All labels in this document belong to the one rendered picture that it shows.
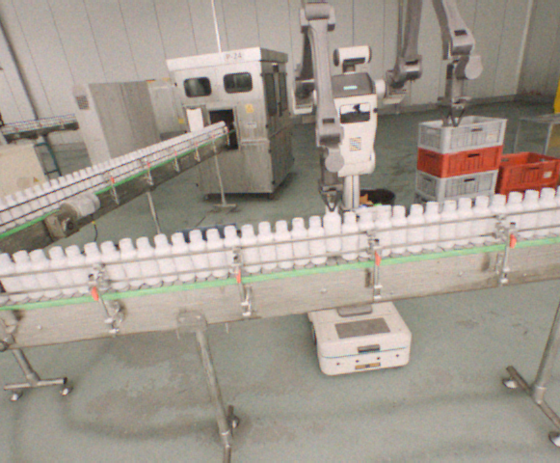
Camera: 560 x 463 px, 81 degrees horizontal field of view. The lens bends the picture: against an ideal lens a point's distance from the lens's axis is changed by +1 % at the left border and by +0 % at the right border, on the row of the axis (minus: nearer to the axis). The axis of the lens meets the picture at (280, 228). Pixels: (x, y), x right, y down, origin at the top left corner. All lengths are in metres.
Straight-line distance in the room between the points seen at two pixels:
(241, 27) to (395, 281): 12.32
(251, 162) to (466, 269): 3.85
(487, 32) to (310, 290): 14.83
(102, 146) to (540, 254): 6.60
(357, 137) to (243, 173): 3.37
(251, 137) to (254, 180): 0.62
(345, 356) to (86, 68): 13.35
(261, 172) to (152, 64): 9.26
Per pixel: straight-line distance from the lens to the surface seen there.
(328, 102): 1.07
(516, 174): 3.85
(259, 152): 4.73
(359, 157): 1.68
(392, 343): 2.01
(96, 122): 6.94
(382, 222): 1.16
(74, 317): 1.37
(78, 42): 14.31
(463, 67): 1.26
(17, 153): 5.22
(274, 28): 13.15
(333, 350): 1.93
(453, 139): 3.25
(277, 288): 1.16
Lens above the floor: 1.60
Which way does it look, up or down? 24 degrees down
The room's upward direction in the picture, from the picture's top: 6 degrees counter-clockwise
